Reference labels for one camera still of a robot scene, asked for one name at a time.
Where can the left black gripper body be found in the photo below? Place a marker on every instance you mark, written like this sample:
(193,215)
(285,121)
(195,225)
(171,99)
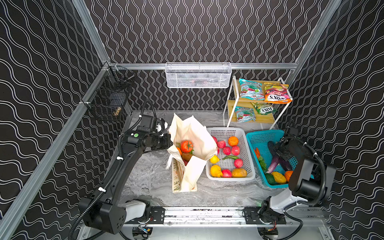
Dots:
(166,142)

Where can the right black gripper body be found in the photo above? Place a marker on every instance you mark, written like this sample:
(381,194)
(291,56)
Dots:
(277,149)

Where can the light purple eggplant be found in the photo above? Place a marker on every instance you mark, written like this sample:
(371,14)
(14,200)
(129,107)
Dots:
(274,163)

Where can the red tomato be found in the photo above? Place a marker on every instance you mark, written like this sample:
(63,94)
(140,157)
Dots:
(186,146)

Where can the brown potato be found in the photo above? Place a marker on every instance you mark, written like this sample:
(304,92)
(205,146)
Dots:
(186,157)

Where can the cream canvas grocery bag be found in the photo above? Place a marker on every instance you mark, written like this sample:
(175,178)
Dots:
(186,174)

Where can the small green red snack bag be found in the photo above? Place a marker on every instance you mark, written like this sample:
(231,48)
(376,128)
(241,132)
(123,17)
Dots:
(245,114)

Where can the orange Fox's candy bag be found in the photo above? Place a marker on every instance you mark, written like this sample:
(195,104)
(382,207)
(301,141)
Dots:
(277,93)

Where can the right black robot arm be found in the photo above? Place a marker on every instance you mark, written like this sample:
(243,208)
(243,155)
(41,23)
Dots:
(309,184)

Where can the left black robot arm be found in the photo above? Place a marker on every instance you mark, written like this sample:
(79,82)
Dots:
(101,210)

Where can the green Fox's candy bag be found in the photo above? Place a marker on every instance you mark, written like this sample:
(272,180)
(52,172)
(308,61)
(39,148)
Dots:
(263,108)

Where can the orange pumpkin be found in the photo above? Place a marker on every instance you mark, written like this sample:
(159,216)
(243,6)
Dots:
(288,175)

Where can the teal plastic vegetable basket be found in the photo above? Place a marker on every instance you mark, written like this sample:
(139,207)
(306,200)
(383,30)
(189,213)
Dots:
(260,139)

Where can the orange carrot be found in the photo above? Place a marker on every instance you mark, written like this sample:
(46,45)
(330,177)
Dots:
(257,152)

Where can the green avocado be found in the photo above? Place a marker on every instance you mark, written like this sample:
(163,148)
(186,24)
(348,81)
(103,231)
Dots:
(270,179)

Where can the red apple right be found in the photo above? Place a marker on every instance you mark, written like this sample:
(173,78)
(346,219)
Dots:
(235,150)

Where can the white plastic fruit basket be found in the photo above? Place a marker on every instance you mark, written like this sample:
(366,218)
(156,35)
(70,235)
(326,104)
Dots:
(222,134)

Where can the yellow orange mango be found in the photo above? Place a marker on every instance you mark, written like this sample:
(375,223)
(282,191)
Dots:
(239,173)

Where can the green chili pepper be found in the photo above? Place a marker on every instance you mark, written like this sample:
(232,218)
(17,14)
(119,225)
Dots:
(230,158)

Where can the white wooden two-tier shelf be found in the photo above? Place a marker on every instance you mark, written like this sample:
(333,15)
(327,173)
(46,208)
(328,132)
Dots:
(234,100)

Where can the small yellow lemon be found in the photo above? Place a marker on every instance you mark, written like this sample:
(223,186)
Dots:
(214,159)

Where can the red apple middle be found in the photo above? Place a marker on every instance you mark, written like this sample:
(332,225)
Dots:
(221,144)

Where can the red apple front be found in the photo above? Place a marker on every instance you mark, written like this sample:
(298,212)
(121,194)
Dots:
(226,173)

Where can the yellow bumpy lemon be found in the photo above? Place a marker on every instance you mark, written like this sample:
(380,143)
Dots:
(216,171)

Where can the black wire wall basket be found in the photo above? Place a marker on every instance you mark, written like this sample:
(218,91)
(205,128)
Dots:
(109,101)

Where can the white wire wall basket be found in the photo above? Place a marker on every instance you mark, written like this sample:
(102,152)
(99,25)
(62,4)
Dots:
(198,75)

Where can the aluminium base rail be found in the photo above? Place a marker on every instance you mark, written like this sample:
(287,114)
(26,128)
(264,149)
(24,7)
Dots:
(203,217)

